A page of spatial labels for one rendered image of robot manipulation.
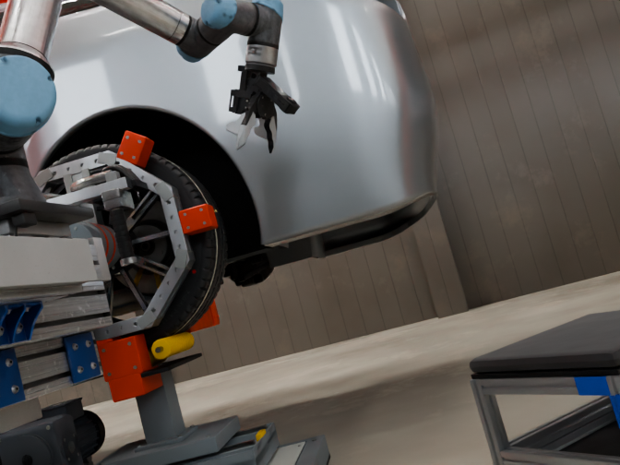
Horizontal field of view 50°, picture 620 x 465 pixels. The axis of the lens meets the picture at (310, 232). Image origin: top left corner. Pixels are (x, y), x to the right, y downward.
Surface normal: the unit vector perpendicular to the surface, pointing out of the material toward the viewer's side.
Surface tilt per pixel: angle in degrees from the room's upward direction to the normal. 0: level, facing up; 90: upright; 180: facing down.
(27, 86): 97
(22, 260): 90
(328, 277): 90
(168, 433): 90
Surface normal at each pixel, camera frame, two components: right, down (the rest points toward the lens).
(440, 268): -0.22, -0.04
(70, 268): 0.94, -0.27
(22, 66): 0.63, -0.12
